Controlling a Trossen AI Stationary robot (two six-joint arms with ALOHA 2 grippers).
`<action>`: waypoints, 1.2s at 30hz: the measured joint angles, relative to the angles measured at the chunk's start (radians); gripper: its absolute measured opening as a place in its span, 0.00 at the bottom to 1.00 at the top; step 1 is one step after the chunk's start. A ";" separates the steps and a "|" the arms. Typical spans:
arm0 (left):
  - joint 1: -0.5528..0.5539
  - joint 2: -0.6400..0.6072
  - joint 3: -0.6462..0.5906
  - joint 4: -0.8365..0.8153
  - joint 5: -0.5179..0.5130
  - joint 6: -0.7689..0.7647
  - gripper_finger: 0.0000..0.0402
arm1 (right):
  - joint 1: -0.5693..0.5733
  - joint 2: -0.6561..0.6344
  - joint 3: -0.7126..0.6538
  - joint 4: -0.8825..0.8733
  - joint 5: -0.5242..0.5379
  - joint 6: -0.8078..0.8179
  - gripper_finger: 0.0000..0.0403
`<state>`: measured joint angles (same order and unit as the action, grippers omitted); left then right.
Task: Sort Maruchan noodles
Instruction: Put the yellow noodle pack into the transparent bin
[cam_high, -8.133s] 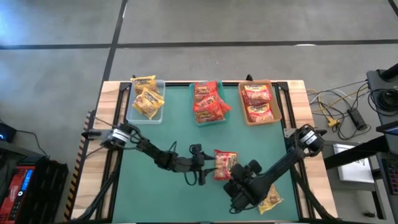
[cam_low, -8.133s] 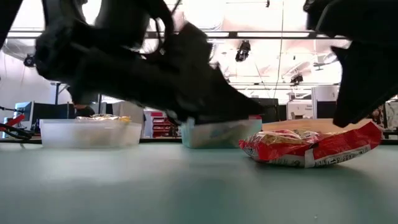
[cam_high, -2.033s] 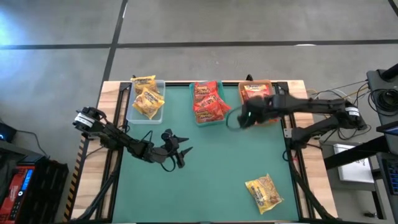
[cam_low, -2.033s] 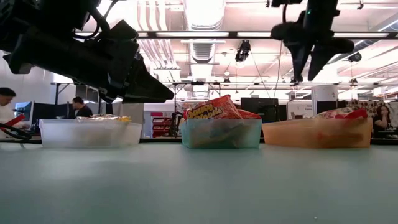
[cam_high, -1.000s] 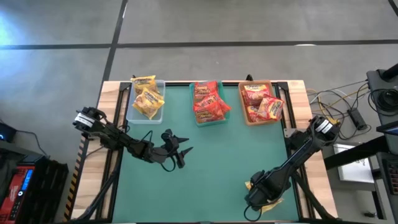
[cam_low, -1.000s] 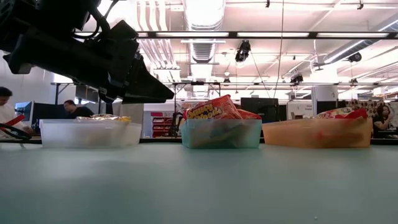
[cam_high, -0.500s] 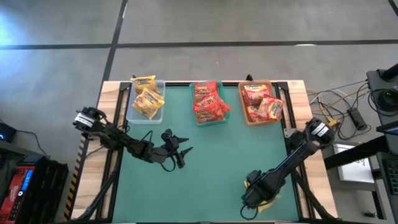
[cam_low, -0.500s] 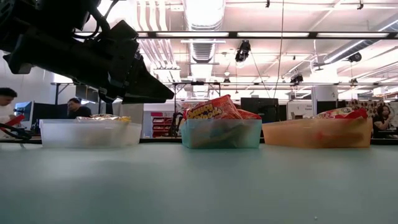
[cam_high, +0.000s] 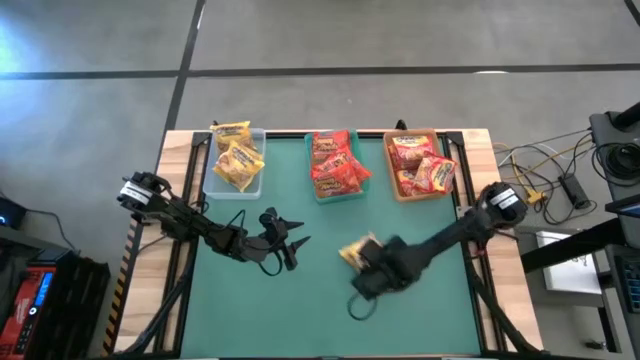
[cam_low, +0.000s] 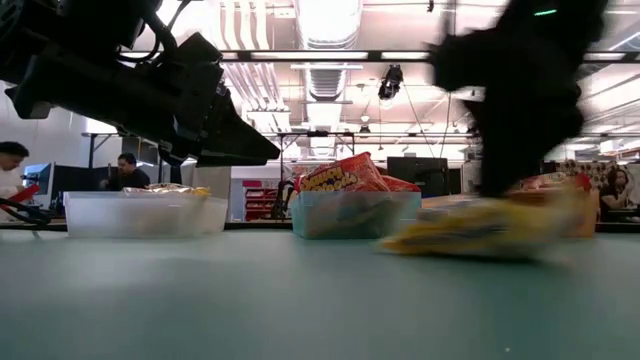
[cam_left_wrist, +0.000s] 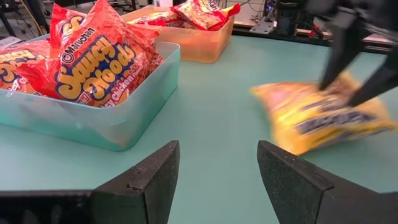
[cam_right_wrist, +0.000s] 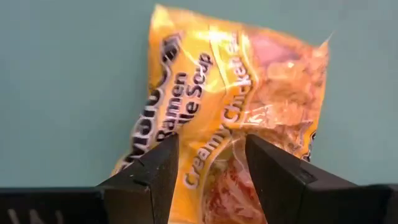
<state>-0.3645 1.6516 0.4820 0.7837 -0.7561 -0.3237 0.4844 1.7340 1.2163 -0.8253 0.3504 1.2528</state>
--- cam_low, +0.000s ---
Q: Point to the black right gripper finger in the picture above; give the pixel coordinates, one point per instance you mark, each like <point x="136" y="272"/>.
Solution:
<point x="507" y="177"/>

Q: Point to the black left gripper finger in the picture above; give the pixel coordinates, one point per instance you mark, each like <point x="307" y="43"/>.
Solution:
<point x="235" y="147"/>
<point x="177" y="156"/>

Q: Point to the yellow creamy chicken ramen pack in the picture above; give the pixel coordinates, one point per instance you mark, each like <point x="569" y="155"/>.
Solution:
<point x="170" y="189"/>
<point x="475" y="230"/>

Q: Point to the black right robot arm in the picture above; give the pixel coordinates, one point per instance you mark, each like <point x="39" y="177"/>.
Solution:
<point x="530" y="50"/>

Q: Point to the black background robot arm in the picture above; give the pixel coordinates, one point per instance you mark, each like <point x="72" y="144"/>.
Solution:
<point x="285" y="197"/>

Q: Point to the black metal rack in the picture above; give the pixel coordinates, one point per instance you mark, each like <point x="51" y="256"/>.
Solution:
<point x="100" y="134"/>

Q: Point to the beige box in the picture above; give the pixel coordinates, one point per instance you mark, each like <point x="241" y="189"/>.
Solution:
<point x="210" y="182"/>

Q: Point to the person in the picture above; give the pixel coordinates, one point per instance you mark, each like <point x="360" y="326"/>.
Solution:
<point x="10" y="165"/>
<point x="130" y="177"/>
<point x="614" y="192"/>

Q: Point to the red parts shelf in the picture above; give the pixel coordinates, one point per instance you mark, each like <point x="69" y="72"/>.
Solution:
<point x="257" y="202"/>

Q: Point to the clear plastic bin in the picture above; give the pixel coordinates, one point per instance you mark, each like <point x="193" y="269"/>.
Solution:
<point x="150" y="217"/>

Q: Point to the spotted brown cloth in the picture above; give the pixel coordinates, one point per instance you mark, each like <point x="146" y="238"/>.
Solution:
<point x="595" y="167"/>

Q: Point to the black monitor back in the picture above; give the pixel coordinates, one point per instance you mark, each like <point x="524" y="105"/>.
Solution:
<point x="75" y="179"/>
<point x="425" y="172"/>

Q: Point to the orange plastic bin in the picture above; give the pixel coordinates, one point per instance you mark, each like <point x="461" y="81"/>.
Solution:
<point x="589" y="220"/>

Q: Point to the teal plastic bin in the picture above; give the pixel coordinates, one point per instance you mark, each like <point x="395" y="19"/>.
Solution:
<point x="305" y="220"/>

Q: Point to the grey computer monitor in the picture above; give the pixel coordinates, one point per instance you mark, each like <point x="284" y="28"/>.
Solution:
<point x="39" y="175"/>

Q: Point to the black stand frame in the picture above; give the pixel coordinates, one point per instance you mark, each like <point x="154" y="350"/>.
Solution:
<point x="317" y="133"/>

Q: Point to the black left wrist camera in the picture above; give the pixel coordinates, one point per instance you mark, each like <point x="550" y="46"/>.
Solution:
<point x="200" y="52"/>

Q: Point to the silver ceiling duct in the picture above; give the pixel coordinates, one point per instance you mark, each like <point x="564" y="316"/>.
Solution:
<point x="325" y="85"/>

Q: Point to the black hanging camera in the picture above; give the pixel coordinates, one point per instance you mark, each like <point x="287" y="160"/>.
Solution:
<point x="391" y="82"/>

